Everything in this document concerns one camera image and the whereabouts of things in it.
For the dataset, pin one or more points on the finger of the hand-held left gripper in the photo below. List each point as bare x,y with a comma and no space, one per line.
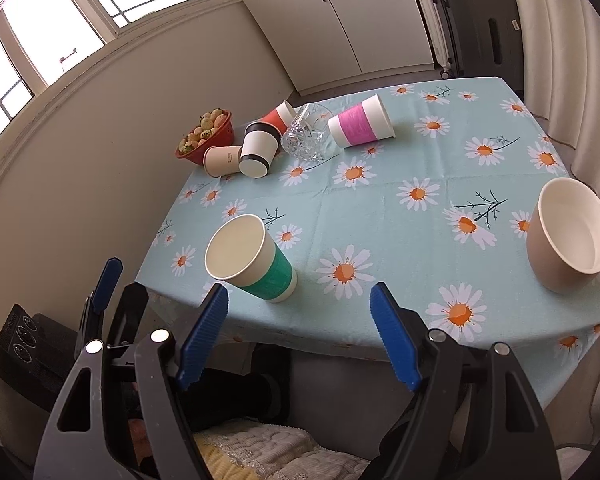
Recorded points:
107,280
130,310

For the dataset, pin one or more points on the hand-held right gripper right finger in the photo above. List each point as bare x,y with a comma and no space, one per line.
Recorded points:
395,340

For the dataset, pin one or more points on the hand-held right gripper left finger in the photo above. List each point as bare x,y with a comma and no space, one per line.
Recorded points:
202,335

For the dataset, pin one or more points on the green paper cup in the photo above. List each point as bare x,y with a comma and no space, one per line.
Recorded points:
275,275

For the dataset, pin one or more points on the beige paper cup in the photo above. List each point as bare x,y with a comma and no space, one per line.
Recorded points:
222,159

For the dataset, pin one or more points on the black and white paper cup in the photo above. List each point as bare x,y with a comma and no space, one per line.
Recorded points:
257,147

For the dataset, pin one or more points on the pink sleeve paper cup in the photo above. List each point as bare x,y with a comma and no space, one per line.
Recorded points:
355,125

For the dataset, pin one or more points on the clear cut glass cup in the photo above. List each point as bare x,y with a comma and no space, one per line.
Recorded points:
305,135

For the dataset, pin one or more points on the red paper cup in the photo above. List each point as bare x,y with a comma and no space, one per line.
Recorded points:
275,117

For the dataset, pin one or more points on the black power strip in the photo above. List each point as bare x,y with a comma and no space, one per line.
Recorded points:
25,345

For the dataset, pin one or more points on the blue daisy print tablecloth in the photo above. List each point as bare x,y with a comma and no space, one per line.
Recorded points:
405,235

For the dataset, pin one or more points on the quilted cream seat cushion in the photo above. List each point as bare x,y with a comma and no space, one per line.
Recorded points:
260,445

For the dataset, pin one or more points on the red fruit bowl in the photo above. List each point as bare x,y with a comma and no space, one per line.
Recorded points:
196,158

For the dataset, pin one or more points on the large beige bowl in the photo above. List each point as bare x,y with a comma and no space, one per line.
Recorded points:
542,255

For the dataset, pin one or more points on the pile of pale strawberries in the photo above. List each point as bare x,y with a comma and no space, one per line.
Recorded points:
202,132

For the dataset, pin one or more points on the window latch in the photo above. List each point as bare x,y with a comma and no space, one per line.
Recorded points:
68,55

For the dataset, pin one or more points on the white wardrobe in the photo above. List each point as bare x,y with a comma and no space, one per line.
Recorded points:
330,25

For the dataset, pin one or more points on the dark grey suitcase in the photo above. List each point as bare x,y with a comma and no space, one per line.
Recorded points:
475,20

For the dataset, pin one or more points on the white suitcase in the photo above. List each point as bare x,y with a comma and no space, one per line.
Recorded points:
425,10

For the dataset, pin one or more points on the white frame window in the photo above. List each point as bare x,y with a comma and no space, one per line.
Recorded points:
40,25

